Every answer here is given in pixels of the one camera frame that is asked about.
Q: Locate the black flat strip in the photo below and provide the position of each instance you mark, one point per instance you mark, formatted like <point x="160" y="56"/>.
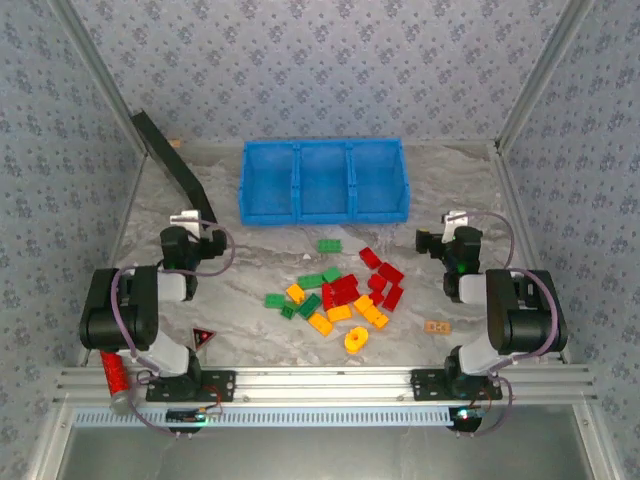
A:
<point x="172" y="160"/>

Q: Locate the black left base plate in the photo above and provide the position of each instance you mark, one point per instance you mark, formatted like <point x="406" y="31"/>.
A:
<point x="222" y="386"/>

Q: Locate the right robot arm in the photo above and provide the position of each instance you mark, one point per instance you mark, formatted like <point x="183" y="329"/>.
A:
<point x="525" y="320"/>

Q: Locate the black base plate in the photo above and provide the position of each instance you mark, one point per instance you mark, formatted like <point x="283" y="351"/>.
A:
<point x="425" y="385"/>
<point x="222" y="386"/>

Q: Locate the red glitter tube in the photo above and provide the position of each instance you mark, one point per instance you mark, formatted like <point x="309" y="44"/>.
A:
<point x="115" y="377"/>

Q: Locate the dark green lego brick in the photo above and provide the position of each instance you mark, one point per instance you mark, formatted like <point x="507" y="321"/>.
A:
<point x="289" y="310"/>

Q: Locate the aluminium side rail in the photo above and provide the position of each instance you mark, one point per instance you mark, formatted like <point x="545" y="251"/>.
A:
<point x="131" y="200"/>
<point x="511" y="200"/>

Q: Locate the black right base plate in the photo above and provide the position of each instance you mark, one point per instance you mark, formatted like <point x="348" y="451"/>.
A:
<point x="425" y="385"/>

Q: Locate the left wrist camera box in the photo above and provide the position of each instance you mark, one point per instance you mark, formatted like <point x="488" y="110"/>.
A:
<point x="186" y="220"/>

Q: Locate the orange tag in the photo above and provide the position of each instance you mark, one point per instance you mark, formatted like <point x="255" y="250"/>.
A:
<point x="437" y="328"/>

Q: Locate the small wooden block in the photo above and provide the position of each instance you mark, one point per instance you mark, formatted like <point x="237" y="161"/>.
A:
<point x="175" y="143"/>

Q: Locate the circuit board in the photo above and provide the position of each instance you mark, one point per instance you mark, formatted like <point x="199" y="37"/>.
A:
<point x="465" y="417"/>
<point x="185" y="416"/>

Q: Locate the left circuit board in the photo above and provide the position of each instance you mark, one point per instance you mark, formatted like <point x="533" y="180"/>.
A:
<point x="185" y="416"/>

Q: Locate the aluminium mounting rail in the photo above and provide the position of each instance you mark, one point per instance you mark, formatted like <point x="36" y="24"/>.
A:
<point x="320" y="385"/>

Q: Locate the black red triangle sign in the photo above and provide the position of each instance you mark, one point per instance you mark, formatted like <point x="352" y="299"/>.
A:
<point x="203" y="339"/>

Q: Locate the yellow lego brick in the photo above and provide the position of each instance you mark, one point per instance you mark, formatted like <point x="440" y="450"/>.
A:
<point x="376" y="317"/>
<point x="339" y="313"/>
<point x="320" y="324"/>
<point x="295" y="293"/>
<point x="363" y="302"/>

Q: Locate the grey metal panel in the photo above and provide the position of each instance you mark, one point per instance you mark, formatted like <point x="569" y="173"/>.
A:
<point x="320" y="455"/>

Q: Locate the small square red lego brick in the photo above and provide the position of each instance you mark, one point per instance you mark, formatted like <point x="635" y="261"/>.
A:
<point x="376" y="298"/>

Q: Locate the right circuit board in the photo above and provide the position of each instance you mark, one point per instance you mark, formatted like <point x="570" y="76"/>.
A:
<point x="465" y="417"/>

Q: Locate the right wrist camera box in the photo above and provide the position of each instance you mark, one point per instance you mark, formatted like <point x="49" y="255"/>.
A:
<point x="454" y="222"/>

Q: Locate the round yellow lego piece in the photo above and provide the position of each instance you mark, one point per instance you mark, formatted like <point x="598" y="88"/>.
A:
<point x="356" y="340"/>

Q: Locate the aluminium frame post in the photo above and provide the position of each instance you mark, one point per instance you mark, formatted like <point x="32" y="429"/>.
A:
<point x="102" y="80"/>
<point x="542" y="75"/>

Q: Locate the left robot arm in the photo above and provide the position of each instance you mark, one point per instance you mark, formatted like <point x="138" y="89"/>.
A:
<point x="120" y="320"/>

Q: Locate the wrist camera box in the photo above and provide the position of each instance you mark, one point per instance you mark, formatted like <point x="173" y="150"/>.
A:
<point x="186" y="220"/>
<point x="454" y="222"/>

